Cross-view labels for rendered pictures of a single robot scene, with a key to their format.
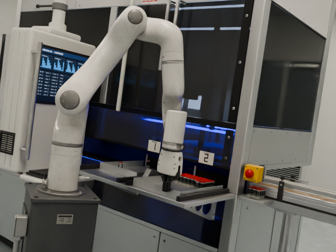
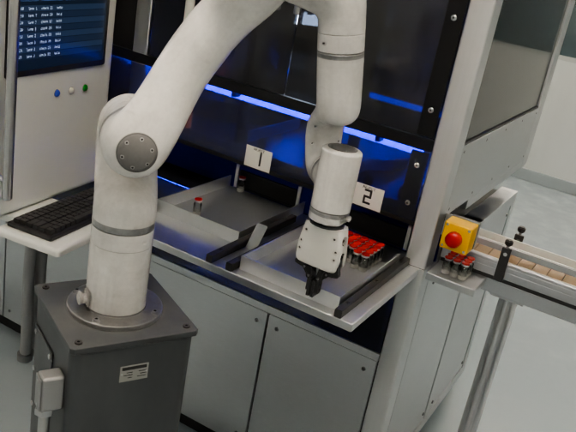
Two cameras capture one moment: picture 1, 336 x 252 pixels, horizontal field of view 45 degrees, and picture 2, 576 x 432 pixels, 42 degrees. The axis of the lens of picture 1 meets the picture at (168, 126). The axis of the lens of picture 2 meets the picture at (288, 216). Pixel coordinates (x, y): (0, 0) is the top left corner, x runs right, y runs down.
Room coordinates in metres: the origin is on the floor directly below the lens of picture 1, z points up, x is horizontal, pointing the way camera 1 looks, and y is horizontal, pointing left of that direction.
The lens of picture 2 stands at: (0.23, 0.33, 1.63)
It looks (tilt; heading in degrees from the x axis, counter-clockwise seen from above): 21 degrees down; 349
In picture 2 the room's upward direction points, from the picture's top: 11 degrees clockwise
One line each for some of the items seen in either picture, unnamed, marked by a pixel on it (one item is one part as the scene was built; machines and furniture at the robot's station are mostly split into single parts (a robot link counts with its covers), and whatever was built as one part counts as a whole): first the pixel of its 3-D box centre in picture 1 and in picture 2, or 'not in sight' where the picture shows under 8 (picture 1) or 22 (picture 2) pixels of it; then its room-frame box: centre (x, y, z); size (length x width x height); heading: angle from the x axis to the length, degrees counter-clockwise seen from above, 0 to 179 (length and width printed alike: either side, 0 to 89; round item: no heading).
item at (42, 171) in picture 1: (63, 171); (79, 208); (2.19, 0.53, 0.82); 0.40 x 0.14 x 0.02; 150
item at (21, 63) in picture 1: (48, 99); (31, 55); (2.31, 0.70, 1.19); 0.50 x 0.19 x 0.78; 150
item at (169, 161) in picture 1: (170, 160); (322, 241); (1.65, -0.03, 1.03); 0.10 x 0.08 x 0.11; 52
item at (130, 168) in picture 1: (140, 169); (233, 206); (2.13, 0.11, 0.90); 0.34 x 0.26 x 0.04; 142
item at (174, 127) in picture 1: (174, 126); (335, 177); (1.65, -0.03, 1.17); 0.09 x 0.08 x 0.13; 8
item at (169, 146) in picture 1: (172, 145); (329, 214); (1.64, -0.03, 1.09); 0.09 x 0.08 x 0.03; 52
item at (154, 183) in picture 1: (179, 185); (323, 261); (1.83, -0.09, 0.90); 0.34 x 0.26 x 0.04; 142
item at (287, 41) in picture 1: (293, 76); (533, 20); (2.27, -0.66, 1.50); 0.85 x 0.01 x 0.59; 142
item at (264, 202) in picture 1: (257, 199); (458, 276); (1.89, -0.46, 0.87); 0.14 x 0.13 x 0.02; 142
